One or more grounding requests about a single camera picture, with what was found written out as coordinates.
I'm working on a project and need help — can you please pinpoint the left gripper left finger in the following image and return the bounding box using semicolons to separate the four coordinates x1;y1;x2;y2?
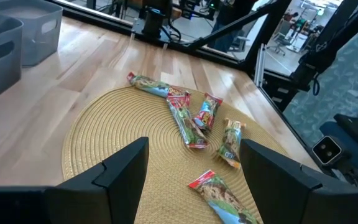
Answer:
0;136;150;224

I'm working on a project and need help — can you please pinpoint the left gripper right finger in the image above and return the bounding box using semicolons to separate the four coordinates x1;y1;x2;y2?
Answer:
239;138;358;224

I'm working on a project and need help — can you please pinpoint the red-trim Chewy granola bar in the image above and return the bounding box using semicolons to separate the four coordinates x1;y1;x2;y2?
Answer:
187;169;260;224
126;72;192;99
193;92;224;131

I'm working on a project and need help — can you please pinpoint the orange-trim Chewy granola bar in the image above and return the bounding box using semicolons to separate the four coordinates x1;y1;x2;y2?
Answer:
218;118;247;169

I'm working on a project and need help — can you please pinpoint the long green snack packet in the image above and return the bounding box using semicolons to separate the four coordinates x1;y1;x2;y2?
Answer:
166;93;211;149

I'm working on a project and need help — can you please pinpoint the blue chair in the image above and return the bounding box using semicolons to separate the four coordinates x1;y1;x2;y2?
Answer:
318;113;358;190

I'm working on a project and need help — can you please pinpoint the round woven tan placemat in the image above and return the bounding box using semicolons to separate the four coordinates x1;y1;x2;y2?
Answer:
61;85;291;224

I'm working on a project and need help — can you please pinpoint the translucent grey plastic bin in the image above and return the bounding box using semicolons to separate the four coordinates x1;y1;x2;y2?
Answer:
0;0;63;67
0;7;24;108

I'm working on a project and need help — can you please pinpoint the grey office chair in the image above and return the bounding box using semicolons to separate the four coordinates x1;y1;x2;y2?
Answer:
267;29;293;57

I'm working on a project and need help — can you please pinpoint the person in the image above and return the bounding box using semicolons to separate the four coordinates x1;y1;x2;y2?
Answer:
216;0;259;54

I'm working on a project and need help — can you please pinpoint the small silver depth camera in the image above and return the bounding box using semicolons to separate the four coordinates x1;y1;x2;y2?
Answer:
311;135;343;166

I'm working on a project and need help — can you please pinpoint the silver aluminium bracket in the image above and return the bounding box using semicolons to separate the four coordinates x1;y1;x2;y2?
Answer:
255;43;267;88

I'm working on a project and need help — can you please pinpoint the black metal post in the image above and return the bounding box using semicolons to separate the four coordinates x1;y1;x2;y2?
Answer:
290;0;358;94

